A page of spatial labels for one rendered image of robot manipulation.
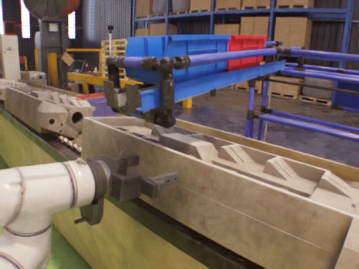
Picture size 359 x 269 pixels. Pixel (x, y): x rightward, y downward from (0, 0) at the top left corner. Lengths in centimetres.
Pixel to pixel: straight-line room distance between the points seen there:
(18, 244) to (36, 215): 7
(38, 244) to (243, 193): 44
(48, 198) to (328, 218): 51
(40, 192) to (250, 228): 45
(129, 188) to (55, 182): 14
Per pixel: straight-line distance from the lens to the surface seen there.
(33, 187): 41
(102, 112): 202
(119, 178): 46
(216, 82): 76
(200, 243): 73
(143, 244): 96
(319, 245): 58
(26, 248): 48
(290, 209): 56
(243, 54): 83
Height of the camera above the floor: 127
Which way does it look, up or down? 18 degrees down
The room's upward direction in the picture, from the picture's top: 3 degrees clockwise
